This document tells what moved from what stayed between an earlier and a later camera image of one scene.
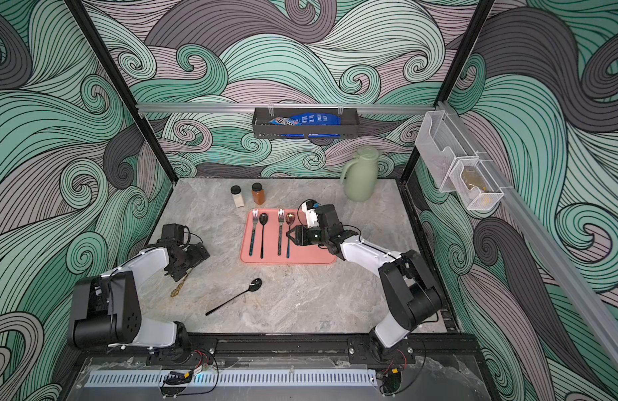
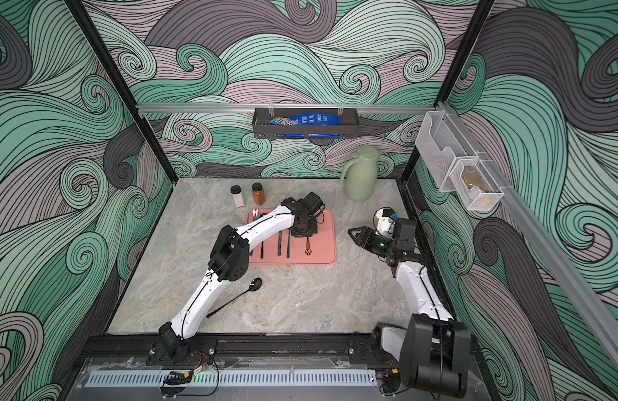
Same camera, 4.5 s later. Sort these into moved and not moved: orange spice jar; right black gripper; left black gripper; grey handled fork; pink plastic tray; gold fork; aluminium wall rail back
Moved: gold fork; left black gripper; right black gripper
Not moved: orange spice jar; grey handled fork; aluminium wall rail back; pink plastic tray
